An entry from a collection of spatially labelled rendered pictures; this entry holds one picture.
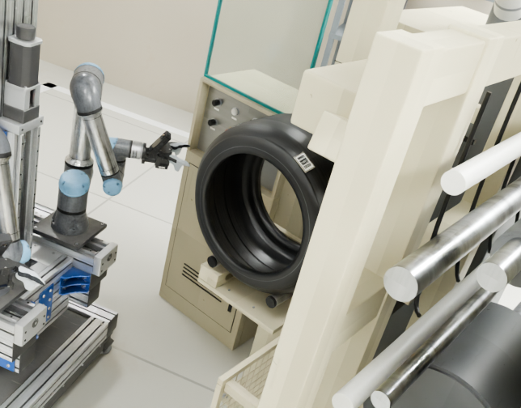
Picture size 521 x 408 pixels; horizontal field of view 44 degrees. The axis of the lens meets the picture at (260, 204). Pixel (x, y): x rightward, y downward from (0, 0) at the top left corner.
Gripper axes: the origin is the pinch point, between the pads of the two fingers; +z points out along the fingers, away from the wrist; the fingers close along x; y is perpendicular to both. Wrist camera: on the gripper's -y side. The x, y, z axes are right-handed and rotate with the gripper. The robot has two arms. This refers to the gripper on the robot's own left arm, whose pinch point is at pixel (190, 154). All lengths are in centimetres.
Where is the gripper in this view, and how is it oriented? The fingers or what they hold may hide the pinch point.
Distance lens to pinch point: 275.5
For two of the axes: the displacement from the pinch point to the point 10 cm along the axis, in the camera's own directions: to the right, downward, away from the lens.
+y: -2.4, 7.8, 5.8
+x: 0.8, 6.1, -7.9
